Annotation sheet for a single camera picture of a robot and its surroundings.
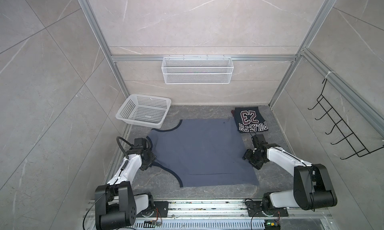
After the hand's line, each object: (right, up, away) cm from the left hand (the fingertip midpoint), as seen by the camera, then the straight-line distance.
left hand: (150, 156), depth 88 cm
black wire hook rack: (+94, +11, -28) cm, 98 cm away
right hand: (+59, -2, +3) cm, 59 cm away
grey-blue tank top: (+33, 0, +7) cm, 34 cm away
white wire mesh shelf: (+27, +56, +13) cm, 63 cm away
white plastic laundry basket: (-12, +29, +26) cm, 41 cm away
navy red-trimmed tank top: (+66, +22, +19) cm, 72 cm away
